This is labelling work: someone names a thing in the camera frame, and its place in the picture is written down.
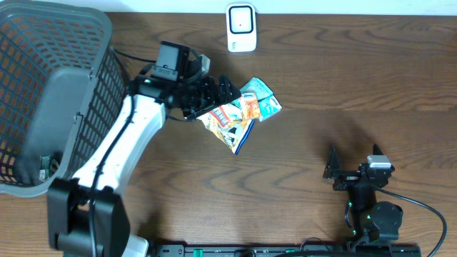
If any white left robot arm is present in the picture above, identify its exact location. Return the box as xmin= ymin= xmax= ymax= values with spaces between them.
xmin=47 ymin=75 xmax=241 ymax=257

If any white barcode scanner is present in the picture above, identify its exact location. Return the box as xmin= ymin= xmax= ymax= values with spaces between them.
xmin=226 ymin=3 xmax=257 ymax=53

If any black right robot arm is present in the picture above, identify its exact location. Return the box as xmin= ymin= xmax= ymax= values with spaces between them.
xmin=323 ymin=144 xmax=403 ymax=248

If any teal snack pouch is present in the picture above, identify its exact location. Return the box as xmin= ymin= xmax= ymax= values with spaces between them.
xmin=231 ymin=77 xmax=276 ymax=109

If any yellow snack bag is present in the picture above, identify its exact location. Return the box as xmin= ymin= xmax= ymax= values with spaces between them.
xmin=197 ymin=104 xmax=254 ymax=155

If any grey plastic mesh basket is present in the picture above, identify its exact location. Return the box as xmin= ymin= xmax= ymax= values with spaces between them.
xmin=1 ymin=1 xmax=126 ymax=197

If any round green label snack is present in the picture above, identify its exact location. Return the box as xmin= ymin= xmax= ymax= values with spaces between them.
xmin=39 ymin=156 xmax=59 ymax=182

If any green tissue pack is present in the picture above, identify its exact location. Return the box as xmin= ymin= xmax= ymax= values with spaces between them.
xmin=258 ymin=95 xmax=282 ymax=122

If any orange tissue pack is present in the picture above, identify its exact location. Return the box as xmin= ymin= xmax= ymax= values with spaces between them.
xmin=240 ymin=92 xmax=261 ymax=120

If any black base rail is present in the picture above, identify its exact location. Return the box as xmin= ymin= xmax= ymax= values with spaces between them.
xmin=147 ymin=243 xmax=422 ymax=257

